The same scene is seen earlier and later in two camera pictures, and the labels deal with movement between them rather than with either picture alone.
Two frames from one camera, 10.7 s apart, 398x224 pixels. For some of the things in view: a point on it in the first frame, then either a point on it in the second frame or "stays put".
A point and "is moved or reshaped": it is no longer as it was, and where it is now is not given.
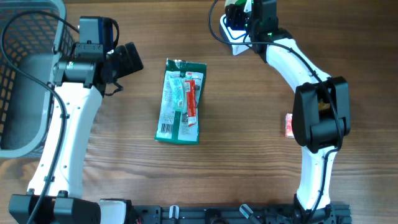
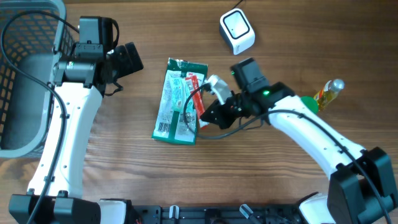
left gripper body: (124, 63) stays put
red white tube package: (191, 101) is moved or reshaped
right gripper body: (240, 21) -> (234, 107)
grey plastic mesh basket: (33, 34) stays put
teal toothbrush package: (178, 86) stays put
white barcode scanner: (234, 36) stays put
